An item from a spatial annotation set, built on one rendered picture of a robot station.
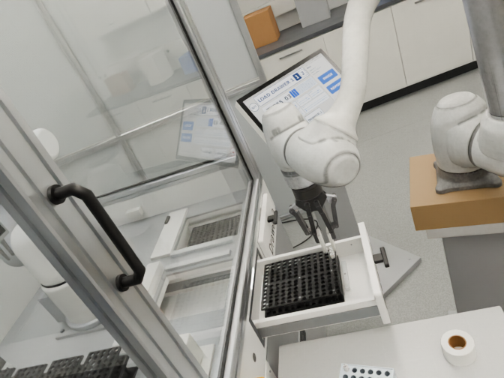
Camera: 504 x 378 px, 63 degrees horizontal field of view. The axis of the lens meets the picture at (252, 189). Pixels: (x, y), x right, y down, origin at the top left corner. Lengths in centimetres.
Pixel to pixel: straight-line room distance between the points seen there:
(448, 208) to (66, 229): 110
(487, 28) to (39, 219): 92
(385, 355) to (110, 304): 74
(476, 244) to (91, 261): 123
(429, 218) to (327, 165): 67
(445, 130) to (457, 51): 305
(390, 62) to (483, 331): 323
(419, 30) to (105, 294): 381
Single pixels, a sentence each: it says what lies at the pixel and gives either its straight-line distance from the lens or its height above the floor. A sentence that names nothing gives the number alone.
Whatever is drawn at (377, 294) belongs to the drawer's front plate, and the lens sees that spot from 104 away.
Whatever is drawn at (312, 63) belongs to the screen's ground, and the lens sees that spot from 199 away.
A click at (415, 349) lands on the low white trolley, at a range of 115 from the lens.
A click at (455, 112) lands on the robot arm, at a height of 111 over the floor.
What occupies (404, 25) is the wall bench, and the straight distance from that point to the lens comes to 409.
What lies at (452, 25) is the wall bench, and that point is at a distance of 427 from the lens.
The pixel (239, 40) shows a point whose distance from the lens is 255.
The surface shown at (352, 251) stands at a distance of 128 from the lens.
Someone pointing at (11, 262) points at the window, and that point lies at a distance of 67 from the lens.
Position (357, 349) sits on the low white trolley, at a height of 76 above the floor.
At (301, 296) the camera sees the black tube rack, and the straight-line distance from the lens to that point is 114.
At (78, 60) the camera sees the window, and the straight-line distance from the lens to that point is 78.
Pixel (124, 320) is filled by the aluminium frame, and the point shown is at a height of 133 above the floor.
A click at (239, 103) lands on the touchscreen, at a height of 118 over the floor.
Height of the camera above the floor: 169
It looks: 28 degrees down
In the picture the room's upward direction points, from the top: 25 degrees counter-clockwise
